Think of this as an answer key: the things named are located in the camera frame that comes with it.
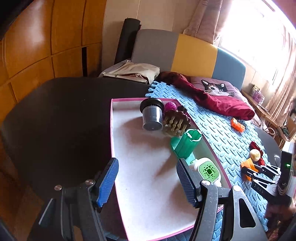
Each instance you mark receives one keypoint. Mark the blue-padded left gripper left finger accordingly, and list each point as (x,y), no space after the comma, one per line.
(106,181)

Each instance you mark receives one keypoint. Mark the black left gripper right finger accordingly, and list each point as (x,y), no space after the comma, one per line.
(190,183)

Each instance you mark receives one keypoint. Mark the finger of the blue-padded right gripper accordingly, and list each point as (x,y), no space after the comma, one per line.
(268,170)

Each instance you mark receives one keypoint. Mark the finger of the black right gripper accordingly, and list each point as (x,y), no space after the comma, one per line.
(255,176)

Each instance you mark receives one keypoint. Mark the orange plastic track piece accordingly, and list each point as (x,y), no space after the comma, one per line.
(250,165)

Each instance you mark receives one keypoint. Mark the cream yellow egg shaped object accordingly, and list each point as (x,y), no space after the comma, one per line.
(255,155)

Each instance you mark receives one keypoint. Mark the white green square bottle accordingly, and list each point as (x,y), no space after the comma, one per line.
(207,169)

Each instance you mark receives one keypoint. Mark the red metallic case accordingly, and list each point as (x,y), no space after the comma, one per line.
(253,145)

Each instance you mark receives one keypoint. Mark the orange linked cube blocks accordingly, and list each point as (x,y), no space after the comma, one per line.
(237,125)

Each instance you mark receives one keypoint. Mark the green plastic cup holder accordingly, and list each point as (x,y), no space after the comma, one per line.
(184,146)

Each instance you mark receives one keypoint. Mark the brown mushroom wooden massager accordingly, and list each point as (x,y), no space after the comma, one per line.
(176,122)

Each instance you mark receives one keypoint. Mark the purple perforated plastic toy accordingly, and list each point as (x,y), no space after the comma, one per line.
(170,106)

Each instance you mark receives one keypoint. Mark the black grey cylindrical jar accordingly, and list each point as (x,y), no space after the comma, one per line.
(152,114)

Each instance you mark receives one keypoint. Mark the person's right hand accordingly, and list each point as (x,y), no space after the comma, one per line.
(286,215)

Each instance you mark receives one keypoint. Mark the grey round stool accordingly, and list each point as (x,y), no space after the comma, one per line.
(271,148)

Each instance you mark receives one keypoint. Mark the blue foam puzzle mat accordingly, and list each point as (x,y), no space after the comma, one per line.
(231,147)

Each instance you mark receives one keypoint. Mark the pink white shallow tray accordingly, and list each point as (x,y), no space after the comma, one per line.
(151,200)

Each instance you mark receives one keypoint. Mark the dark red folded blanket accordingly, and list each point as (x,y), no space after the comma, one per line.
(220,103)

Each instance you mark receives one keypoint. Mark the black low table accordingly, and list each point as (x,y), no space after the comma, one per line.
(59,134)

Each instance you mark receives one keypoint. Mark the purple box on shelf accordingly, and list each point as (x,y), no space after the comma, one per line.
(256,94)

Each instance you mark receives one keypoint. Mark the purple cat face pillow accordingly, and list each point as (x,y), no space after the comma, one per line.
(216,87)

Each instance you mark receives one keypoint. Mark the beige canvas bag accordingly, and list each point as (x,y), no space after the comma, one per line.
(137,72)

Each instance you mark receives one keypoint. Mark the grey yellow blue headboard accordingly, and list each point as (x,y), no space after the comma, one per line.
(187,55)

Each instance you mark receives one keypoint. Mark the pink patterned curtain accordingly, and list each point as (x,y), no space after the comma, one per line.
(206,21)

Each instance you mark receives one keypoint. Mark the black rolled yoga mat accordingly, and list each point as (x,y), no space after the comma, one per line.
(127,39)

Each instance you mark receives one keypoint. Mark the wooden panel wardrobe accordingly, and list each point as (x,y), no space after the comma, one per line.
(50,39)

